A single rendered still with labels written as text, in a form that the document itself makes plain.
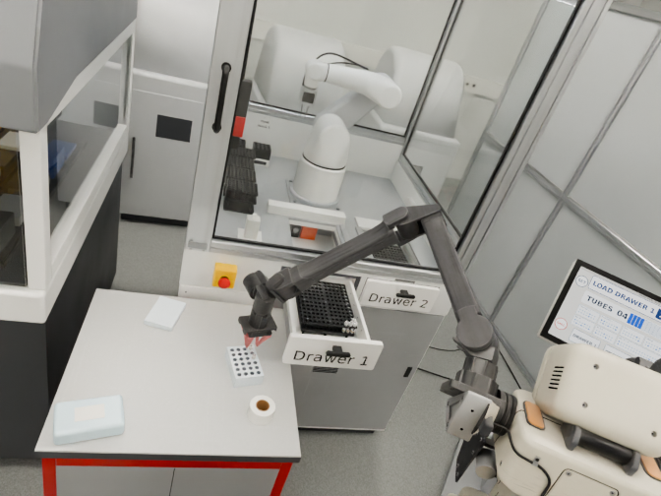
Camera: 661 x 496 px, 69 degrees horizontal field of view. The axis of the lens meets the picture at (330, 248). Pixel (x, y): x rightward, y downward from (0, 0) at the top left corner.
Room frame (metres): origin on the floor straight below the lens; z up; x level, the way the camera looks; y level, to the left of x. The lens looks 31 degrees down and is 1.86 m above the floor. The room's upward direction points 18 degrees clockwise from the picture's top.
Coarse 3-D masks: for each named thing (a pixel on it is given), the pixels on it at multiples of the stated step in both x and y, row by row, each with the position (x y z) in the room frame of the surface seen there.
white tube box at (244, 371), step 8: (232, 352) 1.03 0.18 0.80; (240, 352) 1.04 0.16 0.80; (248, 352) 1.05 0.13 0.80; (256, 352) 1.06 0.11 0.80; (232, 360) 1.00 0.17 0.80; (240, 360) 1.01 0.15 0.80; (248, 360) 1.02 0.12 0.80; (256, 360) 1.03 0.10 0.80; (232, 368) 0.98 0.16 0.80; (240, 368) 0.98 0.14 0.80; (248, 368) 0.99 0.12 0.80; (256, 368) 1.01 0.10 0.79; (232, 376) 0.96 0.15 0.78; (240, 376) 0.96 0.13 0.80; (248, 376) 0.97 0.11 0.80; (256, 376) 0.97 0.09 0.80; (240, 384) 0.95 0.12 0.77; (248, 384) 0.96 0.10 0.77; (256, 384) 0.98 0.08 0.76
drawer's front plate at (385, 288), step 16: (368, 288) 1.44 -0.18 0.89; (384, 288) 1.46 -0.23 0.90; (400, 288) 1.48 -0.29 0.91; (416, 288) 1.50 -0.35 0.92; (432, 288) 1.53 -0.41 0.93; (368, 304) 1.45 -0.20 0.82; (384, 304) 1.47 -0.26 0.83; (400, 304) 1.49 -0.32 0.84; (416, 304) 1.51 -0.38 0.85; (432, 304) 1.53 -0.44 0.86
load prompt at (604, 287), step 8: (592, 280) 1.54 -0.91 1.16; (600, 280) 1.54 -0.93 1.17; (592, 288) 1.52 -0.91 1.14; (600, 288) 1.52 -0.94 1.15; (608, 288) 1.52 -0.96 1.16; (616, 288) 1.52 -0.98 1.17; (608, 296) 1.50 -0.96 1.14; (616, 296) 1.50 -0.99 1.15; (624, 296) 1.50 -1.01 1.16; (632, 296) 1.50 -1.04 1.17; (624, 304) 1.48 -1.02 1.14; (632, 304) 1.49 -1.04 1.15; (640, 304) 1.49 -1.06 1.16; (648, 304) 1.49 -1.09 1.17; (656, 304) 1.49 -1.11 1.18; (640, 312) 1.47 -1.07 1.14; (648, 312) 1.47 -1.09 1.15; (656, 312) 1.47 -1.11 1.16; (656, 320) 1.45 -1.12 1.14
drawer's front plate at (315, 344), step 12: (300, 336) 1.05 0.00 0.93; (312, 336) 1.07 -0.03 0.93; (324, 336) 1.08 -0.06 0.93; (288, 348) 1.04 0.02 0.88; (300, 348) 1.05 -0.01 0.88; (312, 348) 1.06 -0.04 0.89; (324, 348) 1.07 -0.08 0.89; (348, 348) 1.09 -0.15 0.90; (360, 348) 1.11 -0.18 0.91; (372, 348) 1.12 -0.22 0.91; (288, 360) 1.04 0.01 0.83; (300, 360) 1.05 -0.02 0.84; (312, 360) 1.06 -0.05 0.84; (324, 360) 1.07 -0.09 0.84; (336, 360) 1.09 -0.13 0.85; (360, 360) 1.11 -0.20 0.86; (372, 360) 1.12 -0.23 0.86
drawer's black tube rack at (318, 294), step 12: (312, 288) 1.37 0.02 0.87; (324, 288) 1.35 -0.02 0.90; (300, 300) 1.24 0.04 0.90; (312, 300) 1.26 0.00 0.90; (324, 300) 1.28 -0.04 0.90; (336, 300) 1.31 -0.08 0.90; (348, 300) 1.33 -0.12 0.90; (300, 312) 1.23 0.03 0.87; (312, 312) 1.21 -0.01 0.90; (324, 312) 1.22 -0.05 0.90; (336, 312) 1.24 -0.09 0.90; (348, 312) 1.26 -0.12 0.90; (300, 324) 1.17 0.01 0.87; (336, 324) 1.22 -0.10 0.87; (348, 336) 1.20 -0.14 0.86
